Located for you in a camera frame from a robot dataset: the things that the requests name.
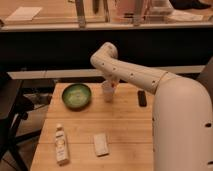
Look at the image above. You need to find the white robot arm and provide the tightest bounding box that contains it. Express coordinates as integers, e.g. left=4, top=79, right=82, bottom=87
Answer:
left=90, top=42, right=213, bottom=171

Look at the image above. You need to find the white ceramic cup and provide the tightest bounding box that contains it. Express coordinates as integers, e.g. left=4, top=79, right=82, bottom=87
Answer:
left=101, top=80, right=115, bottom=102

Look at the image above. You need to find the green ceramic bowl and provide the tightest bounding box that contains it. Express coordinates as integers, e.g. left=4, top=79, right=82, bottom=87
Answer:
left=62, top=83, right=92, bottom=110

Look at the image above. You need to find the white sponge block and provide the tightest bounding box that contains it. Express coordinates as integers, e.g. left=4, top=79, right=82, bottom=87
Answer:
left=94, top=133, right=109, bottom=157

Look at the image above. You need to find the white lotion bottle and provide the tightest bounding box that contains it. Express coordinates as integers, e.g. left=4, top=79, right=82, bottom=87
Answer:
left=55, top=124, right=69, bottom=165

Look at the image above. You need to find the black chair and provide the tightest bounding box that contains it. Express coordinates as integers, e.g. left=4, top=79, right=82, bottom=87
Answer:
left=0, top=71, right=41, bottom=171

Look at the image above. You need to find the white paper sheet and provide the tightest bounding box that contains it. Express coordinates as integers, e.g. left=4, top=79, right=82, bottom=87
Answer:
left=6, top=6, right=42, bottom=21

